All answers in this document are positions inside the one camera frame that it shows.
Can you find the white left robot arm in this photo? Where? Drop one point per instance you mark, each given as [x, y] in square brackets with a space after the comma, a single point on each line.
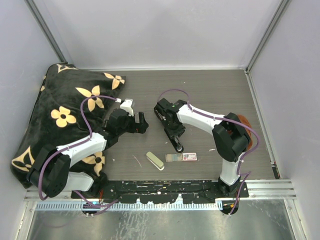
[51, 172]

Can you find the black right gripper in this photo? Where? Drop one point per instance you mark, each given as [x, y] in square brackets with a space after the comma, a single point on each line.
[179, 131]

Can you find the black stapler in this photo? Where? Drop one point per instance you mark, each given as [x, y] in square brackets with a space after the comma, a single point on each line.
[174, 131]

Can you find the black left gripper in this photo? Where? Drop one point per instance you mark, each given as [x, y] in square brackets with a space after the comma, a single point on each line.
[137, 127]

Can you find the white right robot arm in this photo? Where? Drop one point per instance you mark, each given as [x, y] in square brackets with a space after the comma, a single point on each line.
[230, 136]

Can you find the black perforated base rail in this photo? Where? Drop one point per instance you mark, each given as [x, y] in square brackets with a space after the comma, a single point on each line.
[161, 192]

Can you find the red white staple box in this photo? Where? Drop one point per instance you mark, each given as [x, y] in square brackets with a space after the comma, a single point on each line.
[181, 157]

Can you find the black floral cushion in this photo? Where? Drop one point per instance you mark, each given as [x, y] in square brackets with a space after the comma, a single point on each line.
[70, 102]

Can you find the orange brown cloth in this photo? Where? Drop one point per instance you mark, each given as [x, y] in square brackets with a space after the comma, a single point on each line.
[244, 120]

